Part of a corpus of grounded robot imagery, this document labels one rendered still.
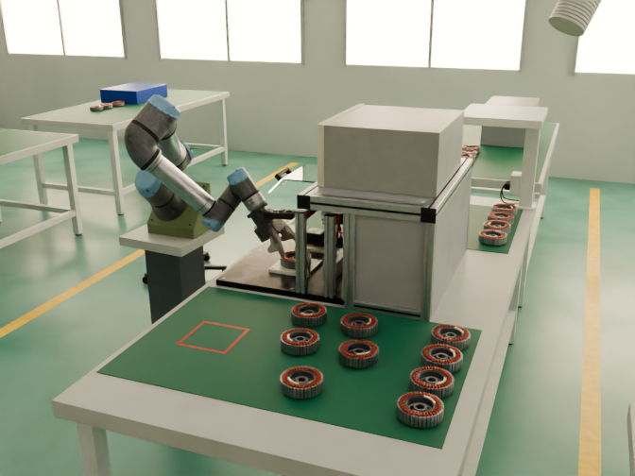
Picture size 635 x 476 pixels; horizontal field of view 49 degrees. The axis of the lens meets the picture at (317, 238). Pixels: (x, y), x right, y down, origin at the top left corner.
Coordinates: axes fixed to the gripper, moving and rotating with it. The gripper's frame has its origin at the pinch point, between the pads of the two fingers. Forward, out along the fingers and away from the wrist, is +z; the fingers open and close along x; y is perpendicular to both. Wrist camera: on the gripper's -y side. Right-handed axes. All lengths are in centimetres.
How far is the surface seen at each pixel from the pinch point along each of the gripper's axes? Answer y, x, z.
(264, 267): 11.7, 4.4, -0.5
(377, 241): -39.1, 20.9, 9.2
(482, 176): -31, -162, 34
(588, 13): -118, -107, -11
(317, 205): -29.4, 22.1, -10.0
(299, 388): -24, 77, 23
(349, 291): -21.4, 21.5, 18.7
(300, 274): -9.0, 19.9, 6.3
